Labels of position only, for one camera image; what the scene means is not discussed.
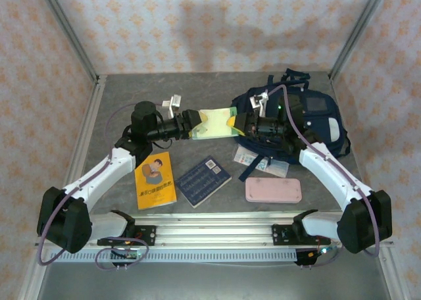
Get light green notebook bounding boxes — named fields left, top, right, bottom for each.
left=191, top=106, right=246, bottom=140

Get white blue tissue pack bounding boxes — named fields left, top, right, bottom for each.
left=233, top=147, right=290, bottom=178

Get navy blue backpack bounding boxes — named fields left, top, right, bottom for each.
left=230, top=68, right=351, bottom=183

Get dark blue book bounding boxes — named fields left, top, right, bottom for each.
left=175, top=155, right=233, bottom=209

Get pink pencil case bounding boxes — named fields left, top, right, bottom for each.
left=245, top=177, right=303, bottom=204

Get yellow book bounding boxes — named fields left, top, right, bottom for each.
left=134, top=151, right=178, bottom=211

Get small black controller board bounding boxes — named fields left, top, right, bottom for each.
left=111, top=248, right=146, bottom=261
left=294, top=245, right=340, bottom=268

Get grey metal shelf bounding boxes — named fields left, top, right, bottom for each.
left=36, top=262, right=394, bottom=300

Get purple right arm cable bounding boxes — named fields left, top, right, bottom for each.
left=262, top=84, right=382, bottom=268

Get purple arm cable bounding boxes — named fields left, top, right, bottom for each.
left=36, top=101, right=165, bottom=272
left=262, top=84, right=382, bottom=268

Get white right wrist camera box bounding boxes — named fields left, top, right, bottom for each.
left=249, top=88, right=270, bottom=117

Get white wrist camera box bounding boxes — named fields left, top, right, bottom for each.
left=161, top=94, right=183, bottom=118
left=249, top=88, right=270, bottom=117

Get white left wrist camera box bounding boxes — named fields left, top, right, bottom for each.
left=161, top=94, right=183, bottom=118

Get grooved aluminium side rail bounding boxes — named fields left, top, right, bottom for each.
left=64, top=75, right=108, bottom=195

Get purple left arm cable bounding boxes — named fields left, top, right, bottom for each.
left=36, top=101, right=165, bottom=272

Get long aluminium mounting rail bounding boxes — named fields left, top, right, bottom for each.
left=34, top=211, right=395, bottom=249

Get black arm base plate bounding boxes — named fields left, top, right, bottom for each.
left=97, top=225, right=157, bottom=247
left=272, top=224, right=332, bottom=247

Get aluminium frame post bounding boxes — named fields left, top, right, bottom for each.
left=378, top=249, right=412, bottom=300
left=35, top=0, right=100, bottom=84
left=16, top=247, right=50, bottom=300
left=328, top=0, right=391, bottom=80

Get white slotted cable duct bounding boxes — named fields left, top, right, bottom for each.
left=49, top=249, right=299, bottom=264

